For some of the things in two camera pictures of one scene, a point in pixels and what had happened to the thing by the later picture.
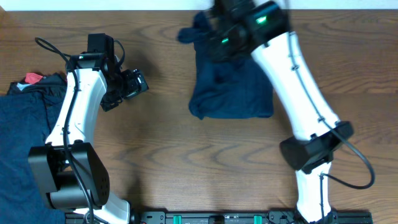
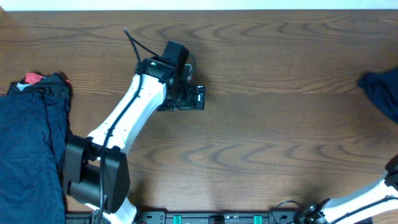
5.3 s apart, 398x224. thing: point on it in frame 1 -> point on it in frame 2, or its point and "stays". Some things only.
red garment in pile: (32, 78) stays
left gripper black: (134, 89) -> (189, 103)
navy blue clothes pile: (27, 114) stays
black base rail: (226, 217) stays
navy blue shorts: (224, 88) -> (382, 87)
